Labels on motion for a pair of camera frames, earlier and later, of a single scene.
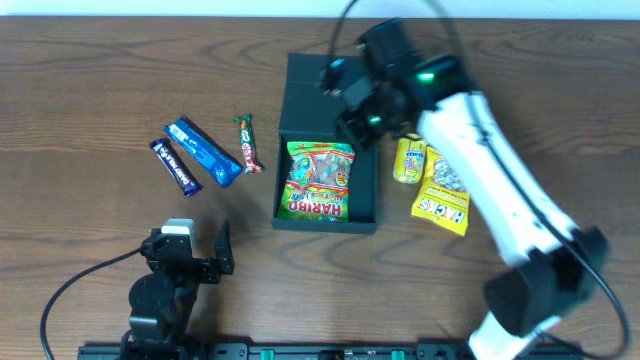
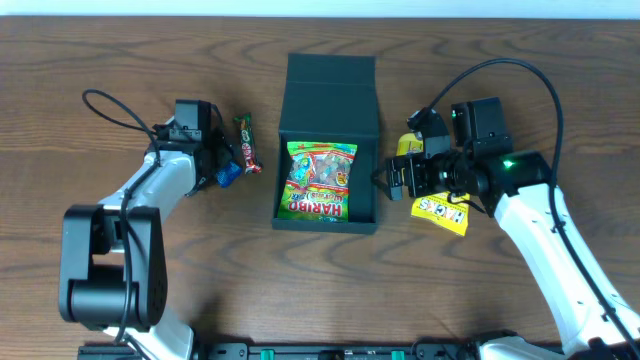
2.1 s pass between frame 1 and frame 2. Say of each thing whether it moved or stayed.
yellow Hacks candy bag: stayed
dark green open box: stayed
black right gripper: moved
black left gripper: moved
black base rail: stayed
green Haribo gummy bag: stayed
